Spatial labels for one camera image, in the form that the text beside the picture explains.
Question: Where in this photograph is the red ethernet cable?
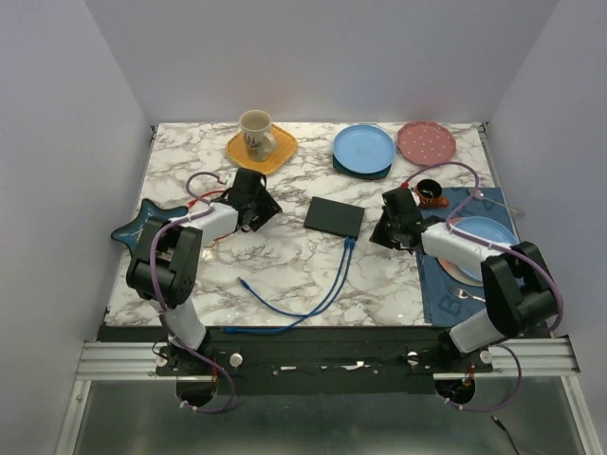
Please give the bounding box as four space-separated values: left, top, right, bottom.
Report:
188 188 238 247

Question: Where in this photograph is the black network switch box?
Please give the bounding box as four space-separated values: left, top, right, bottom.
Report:
303 196 364 240

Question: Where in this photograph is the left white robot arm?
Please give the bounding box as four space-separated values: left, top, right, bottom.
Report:
126 168 282 374

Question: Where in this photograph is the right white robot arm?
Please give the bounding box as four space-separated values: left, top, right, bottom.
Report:
371 187 563 372

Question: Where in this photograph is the brown orange cup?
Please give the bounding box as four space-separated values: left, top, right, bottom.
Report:
414 179 450 209

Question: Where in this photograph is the dark teal plate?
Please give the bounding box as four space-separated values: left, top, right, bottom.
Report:
332 155 393 181

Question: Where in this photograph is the yellow woven coaster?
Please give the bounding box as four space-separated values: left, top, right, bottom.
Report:
226 124 298 175

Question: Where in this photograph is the pink plate under blue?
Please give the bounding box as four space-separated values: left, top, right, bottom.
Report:
435 217 483 288

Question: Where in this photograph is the metal spoon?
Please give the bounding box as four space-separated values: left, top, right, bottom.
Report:
468 188 524 215

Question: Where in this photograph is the cream floral mug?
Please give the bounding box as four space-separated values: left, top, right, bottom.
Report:
239 110 278 162

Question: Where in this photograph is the light blue plate on mat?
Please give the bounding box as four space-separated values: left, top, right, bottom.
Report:
445 216 519 283

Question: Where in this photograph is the pink dotted plate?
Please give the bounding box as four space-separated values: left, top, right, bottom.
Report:
395 120 457 166

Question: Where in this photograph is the blue cloth placemat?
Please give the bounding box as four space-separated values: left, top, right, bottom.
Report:
416 188 515 327

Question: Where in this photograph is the blue star-shaped dish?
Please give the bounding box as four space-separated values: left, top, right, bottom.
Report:
111 198 189 254

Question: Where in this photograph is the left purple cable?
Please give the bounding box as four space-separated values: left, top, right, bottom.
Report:
149 171 238 414

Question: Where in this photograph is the purple cable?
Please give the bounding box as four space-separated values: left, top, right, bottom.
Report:
402 160 566 412
149 171 238 414

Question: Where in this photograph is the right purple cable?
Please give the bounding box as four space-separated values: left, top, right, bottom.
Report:
402 160 566 412

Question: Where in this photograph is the black mounting base plate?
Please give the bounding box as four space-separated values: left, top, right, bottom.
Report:
79 327 565 400

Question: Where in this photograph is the aluminium rail frame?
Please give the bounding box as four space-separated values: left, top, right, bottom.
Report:
59 122 596 454

